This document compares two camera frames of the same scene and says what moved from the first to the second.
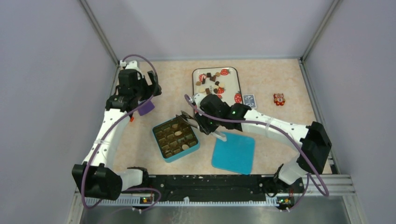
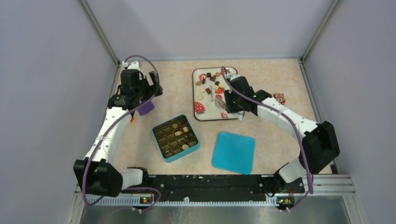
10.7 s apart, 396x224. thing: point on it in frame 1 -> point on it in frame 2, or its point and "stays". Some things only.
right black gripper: (200, 119) -> (229, 108)
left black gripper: (149, 88) stays
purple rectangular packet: (146, 108) stays
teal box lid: (236, 154) stays
